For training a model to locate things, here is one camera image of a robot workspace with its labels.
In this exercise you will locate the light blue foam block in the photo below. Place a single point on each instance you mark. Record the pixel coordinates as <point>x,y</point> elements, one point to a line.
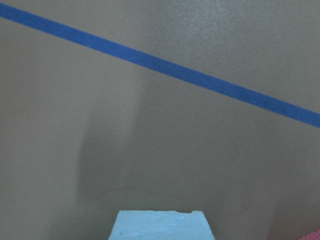
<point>160,225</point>

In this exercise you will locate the magenta foam block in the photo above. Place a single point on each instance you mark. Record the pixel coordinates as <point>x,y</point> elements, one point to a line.
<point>315,235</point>

